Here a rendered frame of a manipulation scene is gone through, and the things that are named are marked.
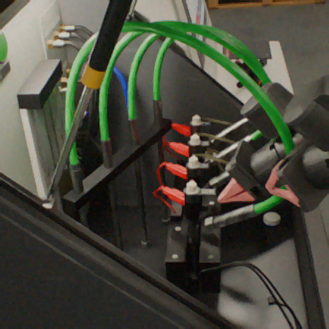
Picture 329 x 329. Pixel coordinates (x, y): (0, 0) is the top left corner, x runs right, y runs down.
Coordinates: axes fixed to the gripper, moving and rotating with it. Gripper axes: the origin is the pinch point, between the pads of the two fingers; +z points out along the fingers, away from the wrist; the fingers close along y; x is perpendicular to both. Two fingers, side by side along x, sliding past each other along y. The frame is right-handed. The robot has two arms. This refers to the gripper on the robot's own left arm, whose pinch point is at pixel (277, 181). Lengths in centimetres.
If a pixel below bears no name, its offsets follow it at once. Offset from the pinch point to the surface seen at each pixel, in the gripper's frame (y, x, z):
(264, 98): -0.9, -11.0, -7.8
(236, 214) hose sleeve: 4.4, 1.0, 7.3
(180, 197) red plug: 1.9, -4.2, 23.8
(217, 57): -0.1, -18.8, -6.7
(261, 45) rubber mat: -84, -14, 78
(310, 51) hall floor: -282, 20, 256
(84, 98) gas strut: 22.3, -23.3, -16.6
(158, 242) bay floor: 0, 5, 53
